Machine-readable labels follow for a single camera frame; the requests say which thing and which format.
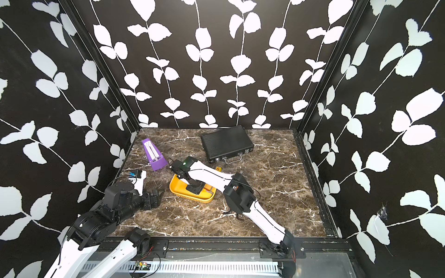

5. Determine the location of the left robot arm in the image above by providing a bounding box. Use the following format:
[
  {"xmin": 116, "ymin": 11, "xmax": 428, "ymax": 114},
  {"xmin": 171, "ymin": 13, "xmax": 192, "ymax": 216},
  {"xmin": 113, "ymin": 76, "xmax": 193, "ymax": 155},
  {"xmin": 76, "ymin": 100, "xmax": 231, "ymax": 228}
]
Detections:
[{"xmin": 45, "ymin": 181, "xmax": 162, "ymax": 278}]

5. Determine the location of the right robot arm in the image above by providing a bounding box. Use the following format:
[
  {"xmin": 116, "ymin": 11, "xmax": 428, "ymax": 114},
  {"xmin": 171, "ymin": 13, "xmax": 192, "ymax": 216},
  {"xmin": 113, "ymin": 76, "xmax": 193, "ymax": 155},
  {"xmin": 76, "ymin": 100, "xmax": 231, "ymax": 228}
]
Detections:
[{"xmin": 169, "ymin": 156, "xmax": 294, "ymax": 254}]

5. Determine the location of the yellow plastic storage tray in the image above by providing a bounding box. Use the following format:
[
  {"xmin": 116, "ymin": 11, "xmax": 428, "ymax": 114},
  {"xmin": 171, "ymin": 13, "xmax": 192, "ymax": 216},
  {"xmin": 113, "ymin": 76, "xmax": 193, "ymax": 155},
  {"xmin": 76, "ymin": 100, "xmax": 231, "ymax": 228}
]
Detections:
[{"xmin": 169, "ymin": 174, "xmax": 217, "ymax": 203}]

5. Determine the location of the purple metronome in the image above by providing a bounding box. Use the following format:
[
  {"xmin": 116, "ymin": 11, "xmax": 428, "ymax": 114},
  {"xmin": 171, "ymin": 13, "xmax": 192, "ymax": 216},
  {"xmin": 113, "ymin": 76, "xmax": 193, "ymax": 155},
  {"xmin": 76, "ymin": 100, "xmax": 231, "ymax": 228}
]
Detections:
[{"xmin": 142, "ymin": 139, "xmax": 168, "ymax": 171}]

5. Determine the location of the black metal case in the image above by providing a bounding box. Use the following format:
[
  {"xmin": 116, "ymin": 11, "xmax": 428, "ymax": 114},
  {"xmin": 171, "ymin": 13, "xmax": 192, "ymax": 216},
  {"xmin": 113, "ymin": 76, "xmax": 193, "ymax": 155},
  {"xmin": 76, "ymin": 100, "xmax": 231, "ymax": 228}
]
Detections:
[{"xmin": 200, "ymin": 125, "xmax": 254, "ymax": 163}]

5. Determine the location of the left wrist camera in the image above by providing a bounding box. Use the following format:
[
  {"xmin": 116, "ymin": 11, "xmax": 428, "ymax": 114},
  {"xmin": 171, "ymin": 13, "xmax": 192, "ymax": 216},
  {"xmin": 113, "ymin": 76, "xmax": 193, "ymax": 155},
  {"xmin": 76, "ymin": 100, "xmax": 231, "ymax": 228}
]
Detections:
[{"xmin": 128, "ymin": 170, "xmax": 147, "ymax": 196}]

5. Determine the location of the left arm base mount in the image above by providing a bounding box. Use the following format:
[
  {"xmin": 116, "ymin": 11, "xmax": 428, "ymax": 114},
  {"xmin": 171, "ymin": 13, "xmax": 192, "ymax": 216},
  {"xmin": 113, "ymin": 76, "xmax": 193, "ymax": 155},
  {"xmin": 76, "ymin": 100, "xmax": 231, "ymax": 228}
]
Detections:
[{"xmin": 132, "ymin": 237, "xmax": 169, "ymax": 261}]

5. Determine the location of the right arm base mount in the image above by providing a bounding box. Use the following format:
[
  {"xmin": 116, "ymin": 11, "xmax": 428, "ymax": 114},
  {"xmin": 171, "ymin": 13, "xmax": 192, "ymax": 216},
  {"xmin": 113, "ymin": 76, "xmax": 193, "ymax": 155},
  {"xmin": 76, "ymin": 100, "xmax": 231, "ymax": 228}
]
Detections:
[{"xmin": 258, "ymin": 239, "xmax": 307, "ymax": 261}]

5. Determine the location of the white slotted cable duct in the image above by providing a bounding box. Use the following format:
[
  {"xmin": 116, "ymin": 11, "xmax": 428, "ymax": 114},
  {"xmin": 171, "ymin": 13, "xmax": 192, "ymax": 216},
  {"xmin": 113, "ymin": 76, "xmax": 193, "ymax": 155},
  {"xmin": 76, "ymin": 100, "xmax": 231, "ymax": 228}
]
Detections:
[{"xmin": 79, "ymin": 260, "xmax": 280, "ymax": 275}]

